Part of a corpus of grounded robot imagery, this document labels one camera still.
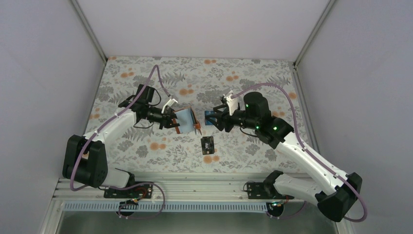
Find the dark blue credit card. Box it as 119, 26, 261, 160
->
204, 110, 215, 126

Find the brown leather card holder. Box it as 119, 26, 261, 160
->
174, 107, 202, 135

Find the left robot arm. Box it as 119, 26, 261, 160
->
62, 84, 179, 191

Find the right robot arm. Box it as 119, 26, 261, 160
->
205, 92, 362, 222

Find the floral patterned table mat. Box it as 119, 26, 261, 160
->
87, 56, 308, 173

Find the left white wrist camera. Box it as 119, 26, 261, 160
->
161, 96, 178, 114

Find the aluminium rail frame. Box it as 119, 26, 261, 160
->
53, 172, 270, 202

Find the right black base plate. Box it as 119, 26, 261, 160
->
243, 181, 294, 200

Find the blue slotted cable duct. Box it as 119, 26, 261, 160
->
62, 201, 267, 213

